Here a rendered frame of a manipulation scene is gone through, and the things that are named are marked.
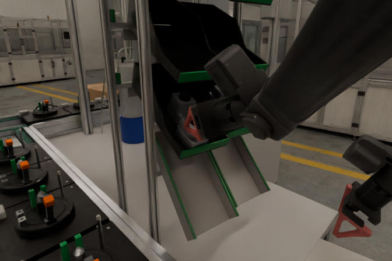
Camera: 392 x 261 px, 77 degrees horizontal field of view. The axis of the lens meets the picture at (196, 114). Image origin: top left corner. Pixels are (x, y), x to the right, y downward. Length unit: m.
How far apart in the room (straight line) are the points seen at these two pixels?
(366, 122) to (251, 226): 3.55
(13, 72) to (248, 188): 9.15
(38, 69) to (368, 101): 9.08
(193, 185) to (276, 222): 0.36
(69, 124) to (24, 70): 8.00
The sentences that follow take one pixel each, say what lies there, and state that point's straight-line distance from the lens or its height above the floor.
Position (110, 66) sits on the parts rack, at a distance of 0.70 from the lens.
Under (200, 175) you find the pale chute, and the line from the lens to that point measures 0.68.
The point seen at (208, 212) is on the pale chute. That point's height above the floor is 1.02.
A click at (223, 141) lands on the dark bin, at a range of 0.57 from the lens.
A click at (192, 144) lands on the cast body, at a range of 0.52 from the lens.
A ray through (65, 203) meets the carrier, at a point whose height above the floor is 0.99.
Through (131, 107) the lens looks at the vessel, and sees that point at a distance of 1.39.
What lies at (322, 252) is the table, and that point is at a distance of 0.87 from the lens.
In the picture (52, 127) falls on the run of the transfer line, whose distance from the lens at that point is 1.71.
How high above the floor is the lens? 1.43
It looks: 17 degrees down
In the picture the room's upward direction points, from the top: straight up
